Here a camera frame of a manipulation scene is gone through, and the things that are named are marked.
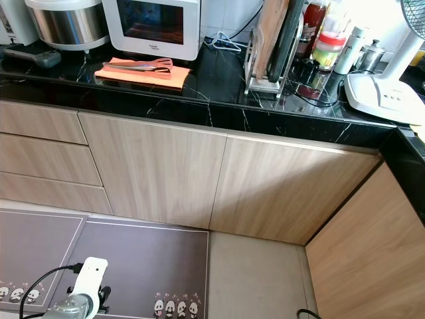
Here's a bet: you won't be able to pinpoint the steel rice cooker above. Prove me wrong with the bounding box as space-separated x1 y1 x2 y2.
25 0 110 53

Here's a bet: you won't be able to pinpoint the white power cable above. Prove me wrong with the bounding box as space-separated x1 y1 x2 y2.
203 30 243 54

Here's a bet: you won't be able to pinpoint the white microwave oven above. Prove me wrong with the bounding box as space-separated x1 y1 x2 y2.
103 0 201 62

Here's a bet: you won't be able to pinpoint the black handheld device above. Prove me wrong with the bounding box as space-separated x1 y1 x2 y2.
0 43 62 69

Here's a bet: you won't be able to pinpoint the red sauce bottle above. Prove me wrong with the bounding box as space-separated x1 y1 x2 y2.
303 0 329 60

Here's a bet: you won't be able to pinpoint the steel kitchen tongs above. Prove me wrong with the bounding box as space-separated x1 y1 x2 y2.
104 58 173 76

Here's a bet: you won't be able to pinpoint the white countertop appliance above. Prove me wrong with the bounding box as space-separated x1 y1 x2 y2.
0 0 37 46

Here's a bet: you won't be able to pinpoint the grey panda floor mat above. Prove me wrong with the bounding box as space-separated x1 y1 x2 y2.
66 219 210 319
0 207 88 306

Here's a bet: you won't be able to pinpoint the light wood cabinet door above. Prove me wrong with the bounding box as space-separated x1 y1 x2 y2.
78 112 228 230
209 135 386 245

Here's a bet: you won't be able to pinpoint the wooden cutting board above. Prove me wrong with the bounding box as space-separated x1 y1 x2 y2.
256 0 296 79

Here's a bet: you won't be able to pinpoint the orange cloth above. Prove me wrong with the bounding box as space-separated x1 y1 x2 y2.
94 58 190 90

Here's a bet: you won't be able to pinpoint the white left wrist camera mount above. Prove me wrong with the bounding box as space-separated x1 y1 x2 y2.
72 256 109 300

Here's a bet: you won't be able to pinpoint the red-lidded jar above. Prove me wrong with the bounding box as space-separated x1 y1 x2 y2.
311 30 347 69

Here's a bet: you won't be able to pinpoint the light wood cabinet side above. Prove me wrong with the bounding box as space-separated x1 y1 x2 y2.
305 163 425 319

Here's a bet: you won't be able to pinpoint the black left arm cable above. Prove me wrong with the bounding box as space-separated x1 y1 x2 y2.
20 263 84 319

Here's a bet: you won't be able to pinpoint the light wood drawer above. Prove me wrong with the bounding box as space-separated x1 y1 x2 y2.
0 171 112 215
0 100 87 145
0 133 102 187

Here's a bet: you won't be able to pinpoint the black cutting board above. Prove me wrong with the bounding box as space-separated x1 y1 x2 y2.
276 0 309 80

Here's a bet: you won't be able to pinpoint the small steel lidded pot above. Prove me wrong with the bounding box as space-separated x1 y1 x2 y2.
353 39 387 72

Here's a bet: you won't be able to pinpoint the silver white flask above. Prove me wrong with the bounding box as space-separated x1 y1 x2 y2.
333 25 369 75

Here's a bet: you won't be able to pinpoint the steel cutting board rack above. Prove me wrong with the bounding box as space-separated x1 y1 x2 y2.
244 43 296 99

